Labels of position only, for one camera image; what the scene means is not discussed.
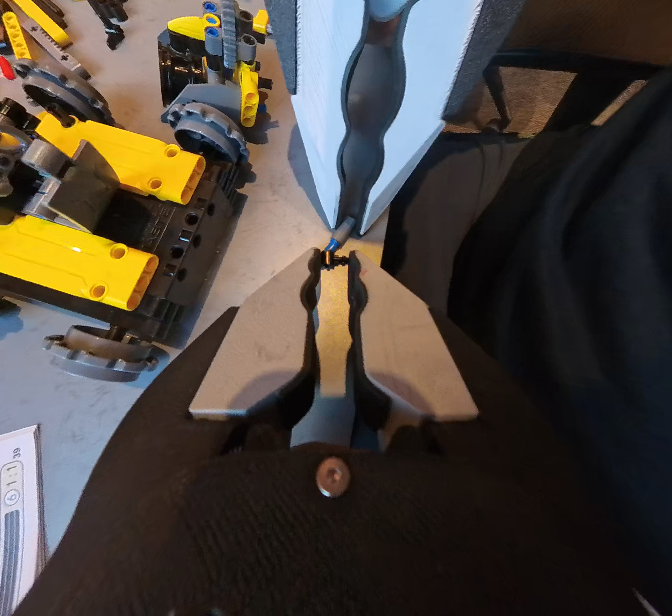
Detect small gear wheel assembly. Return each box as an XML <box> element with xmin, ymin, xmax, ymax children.
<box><xmin>157</xmin><ymin>0</ymin><xmax>274</xmax><ymax>165</ymax></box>

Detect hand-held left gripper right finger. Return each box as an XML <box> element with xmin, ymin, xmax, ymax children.
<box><xmin>346</xmin><ymin>250</ymin><xmax>480</xmax><ymax>427</ymax></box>

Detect person's grey trousers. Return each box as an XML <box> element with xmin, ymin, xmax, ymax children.
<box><xmin>386</xmin><ymin>130</ymin><xmax>531</xmax><ymax>312</ymax></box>

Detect black office chair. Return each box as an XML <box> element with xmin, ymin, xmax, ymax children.
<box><xmin>475</xmin><ymin>43</ymin><xmax>672</xmax><ymax>133</ymax></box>

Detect black triple connector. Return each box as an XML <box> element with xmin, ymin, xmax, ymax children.
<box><xmin>85</xmin><ymin>0</ymin><xmax>130</xmax><ymax>23</ymax></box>

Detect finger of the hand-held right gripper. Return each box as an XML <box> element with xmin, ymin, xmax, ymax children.
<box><xmin>358</xmin><ymin>0</ymin><xmax>490</xmax><ymax>237</ymax></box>
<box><xmin>290</xmin><ymin>0</ymin><xmax>369</xmax><ymax>230</ymax></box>

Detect white instruction booklet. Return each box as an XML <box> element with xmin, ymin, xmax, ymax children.
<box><xmin>0</xmin><ymin>424</ymin><xmax>48</xmax><ymax>614</ymax></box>

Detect black yellow toy vehicle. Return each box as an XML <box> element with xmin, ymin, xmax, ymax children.
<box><xmin>0</xmin><ymin>59</ymin><xmax>250</xmax><ymax>383</ymax></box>

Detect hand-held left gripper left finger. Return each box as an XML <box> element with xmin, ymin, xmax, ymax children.
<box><xmin>188</xmin><ymin>249</ymin><xmax>322</xmax><ymax>421</ymax></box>

